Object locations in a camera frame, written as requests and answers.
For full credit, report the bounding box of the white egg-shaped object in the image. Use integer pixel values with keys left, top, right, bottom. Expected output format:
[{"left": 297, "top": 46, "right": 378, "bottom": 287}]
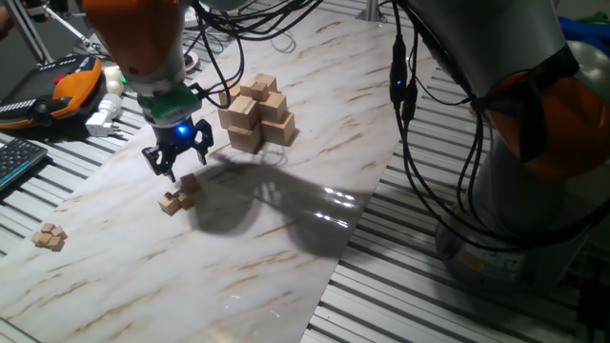
[{"left": 103, "top": 66, "right": 126, "bottom": 96}]

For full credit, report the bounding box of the thick grey stand leg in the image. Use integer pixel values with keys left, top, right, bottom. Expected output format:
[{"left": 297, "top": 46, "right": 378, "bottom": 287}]
[{"left": 5, "top": 0, "right": 54, "bottom": 66}]

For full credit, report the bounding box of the grey looped cable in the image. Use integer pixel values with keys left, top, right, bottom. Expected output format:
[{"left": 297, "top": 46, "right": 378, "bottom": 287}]
[{"left": 271, "top": 32, "right": 297, "bottom": 54}]

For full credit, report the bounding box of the person's left forearm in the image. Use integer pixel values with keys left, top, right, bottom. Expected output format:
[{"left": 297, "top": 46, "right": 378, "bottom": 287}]
[{"left": 0, "top": 4, "right": 15, "bottom": 42}]

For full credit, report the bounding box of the orange black teach pendant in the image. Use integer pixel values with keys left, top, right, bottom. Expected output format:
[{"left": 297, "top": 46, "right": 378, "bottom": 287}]
[{"left": 0, "top": 54, "right": 104, "bottom": 131}]

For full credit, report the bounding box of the thin grey stand leg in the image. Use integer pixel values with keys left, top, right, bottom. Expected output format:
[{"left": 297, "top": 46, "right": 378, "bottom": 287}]
[{"left": 42, "top": 4, "right": 104, "bottom": 54}]

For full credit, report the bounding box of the green fabric item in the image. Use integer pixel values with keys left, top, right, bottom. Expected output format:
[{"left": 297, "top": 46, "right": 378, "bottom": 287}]
[{"left": 576, "top": 10, "right": 610, "bottom": 24}]

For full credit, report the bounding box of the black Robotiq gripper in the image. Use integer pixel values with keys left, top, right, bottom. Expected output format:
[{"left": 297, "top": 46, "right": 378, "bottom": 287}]
[{"left": 141, "top": 116, "right": 215, "bottom": 184}]

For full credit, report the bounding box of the white marble pattern mat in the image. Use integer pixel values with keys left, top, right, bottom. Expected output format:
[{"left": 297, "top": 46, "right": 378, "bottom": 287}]
[{"left": 0, "top": 0, "right": 437, "bottom": 343}]

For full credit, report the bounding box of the blue bag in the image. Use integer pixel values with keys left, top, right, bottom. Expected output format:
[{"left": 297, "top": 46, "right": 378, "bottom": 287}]
[{"left": 558, "top": 16, "right": 610, "bottom": 44}]

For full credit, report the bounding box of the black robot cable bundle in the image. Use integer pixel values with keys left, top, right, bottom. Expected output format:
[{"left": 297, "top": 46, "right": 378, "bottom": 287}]
[{"left": 183, "top": 0, "right": 610, "bottom": 253}]

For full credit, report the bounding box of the white power adapter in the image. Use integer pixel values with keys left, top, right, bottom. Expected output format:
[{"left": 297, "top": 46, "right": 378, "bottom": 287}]
[{"left": 85, "top": 92, "right": 124, "bottom": 138}]

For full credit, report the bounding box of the silver metal post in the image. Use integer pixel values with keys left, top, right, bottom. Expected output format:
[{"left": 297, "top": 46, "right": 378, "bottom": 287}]
[{"left": 356, "top": 0, "right": 388, "bottom": 24}]

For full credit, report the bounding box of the black computer keyboard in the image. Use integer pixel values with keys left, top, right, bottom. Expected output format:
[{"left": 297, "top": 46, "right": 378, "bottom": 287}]
[{"left": 0, "top": 137, "right": 50, "bottom": 192}]

